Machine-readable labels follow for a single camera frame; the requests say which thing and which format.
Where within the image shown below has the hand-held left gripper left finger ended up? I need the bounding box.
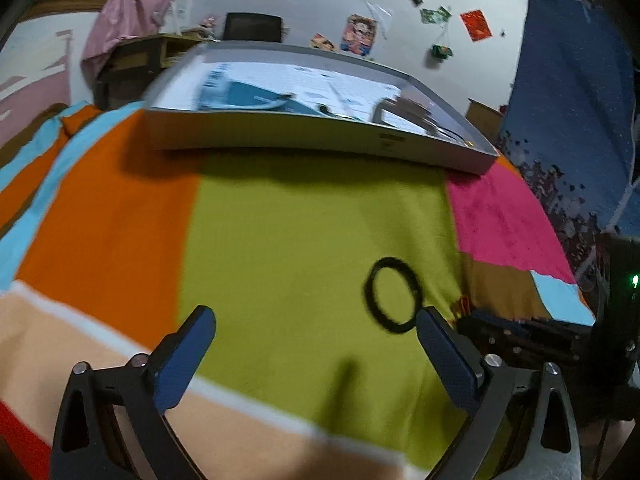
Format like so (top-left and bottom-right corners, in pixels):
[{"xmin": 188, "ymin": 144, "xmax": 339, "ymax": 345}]
[{"xmin": 50, "ymin": 305, "xmax": 217, "ymax": 480}]

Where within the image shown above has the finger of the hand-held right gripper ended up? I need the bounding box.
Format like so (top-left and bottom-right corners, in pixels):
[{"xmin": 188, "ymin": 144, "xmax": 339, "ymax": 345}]
[{"xmin": 457, "ymin": 311, "xmax": 551, "ymax": 362}]

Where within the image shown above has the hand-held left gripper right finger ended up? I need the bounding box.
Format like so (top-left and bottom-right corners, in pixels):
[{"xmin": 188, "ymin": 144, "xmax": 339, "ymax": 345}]
[{"xmin": 415, "ymin": 306, "xmax": 583, "ymax": 480}]

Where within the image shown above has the black hair tie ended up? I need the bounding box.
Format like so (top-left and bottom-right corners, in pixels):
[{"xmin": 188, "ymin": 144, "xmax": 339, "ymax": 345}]
[{"xmin": 363, "ymin": 257, "xmax": 422, "ymax": 335}]

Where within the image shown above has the grey cardboard box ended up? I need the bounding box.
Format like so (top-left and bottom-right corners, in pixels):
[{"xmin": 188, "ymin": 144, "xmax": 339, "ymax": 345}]
[{"xmin": 142, "ymin": 41, "xmax": 500, "ymax": 176}]

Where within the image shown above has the person's right forearm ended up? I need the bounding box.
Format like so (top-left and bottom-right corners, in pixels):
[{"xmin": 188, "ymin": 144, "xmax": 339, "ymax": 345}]
[{"xmin": 582, "ymin": 417, "xmax": 640, "ymax": 480}]

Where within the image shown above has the multicolour patchwork blanket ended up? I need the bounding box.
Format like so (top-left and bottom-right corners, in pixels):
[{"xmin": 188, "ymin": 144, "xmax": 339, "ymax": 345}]
[{"xmin": 0, "ymin": 101, "xmax": 598, "ymax": 480}]

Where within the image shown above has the wooden cabinet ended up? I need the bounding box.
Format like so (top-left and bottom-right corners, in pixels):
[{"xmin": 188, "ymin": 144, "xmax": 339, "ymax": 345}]
[{"xmin": 467, "ymin": 98, "xmax": 509, "ymax": 137}]

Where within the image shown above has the blue printed cloth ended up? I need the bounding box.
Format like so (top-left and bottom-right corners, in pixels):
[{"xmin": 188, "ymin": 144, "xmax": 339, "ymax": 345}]
[{"xmin": 496, "ymin": 0, "xmax": 640, "ymax": 288}]

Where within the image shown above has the white printed paper sheet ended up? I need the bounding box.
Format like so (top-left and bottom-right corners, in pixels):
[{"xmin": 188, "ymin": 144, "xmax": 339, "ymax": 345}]
[{"xmin": 200, "ymin": 60, "xmax": 403, "ymax": 122}]

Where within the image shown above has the wooden desk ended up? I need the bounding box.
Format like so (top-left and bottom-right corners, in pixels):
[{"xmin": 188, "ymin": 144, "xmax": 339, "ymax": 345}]
[{"xmin": 94, "ymin": 33, "xmax": 213, "ymax": 109}]

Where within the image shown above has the pink curtain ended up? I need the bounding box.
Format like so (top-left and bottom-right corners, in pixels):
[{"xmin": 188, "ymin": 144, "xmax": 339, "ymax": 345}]
[{"xmin": 81, "ymin": 0, "xmax": 192, "ymax": 79}]

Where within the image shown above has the red wall paper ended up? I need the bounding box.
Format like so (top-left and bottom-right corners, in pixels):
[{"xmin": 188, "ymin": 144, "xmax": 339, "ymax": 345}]
[{"xmin": 459, "ymin": 8, "xmax": 492, "ymax": 42}]

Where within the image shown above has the green wall card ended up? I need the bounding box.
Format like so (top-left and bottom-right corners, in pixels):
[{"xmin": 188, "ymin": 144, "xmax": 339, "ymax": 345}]
[{"xmin": 419, "ymin": 5, "xmax": 454, "ymax": 25}]

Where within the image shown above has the cartoon wall poster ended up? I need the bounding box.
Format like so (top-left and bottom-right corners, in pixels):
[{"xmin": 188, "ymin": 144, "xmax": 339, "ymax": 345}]
[{"xmin": 341, "ymin": 13, "xmax": 380, "ymax": 57}]

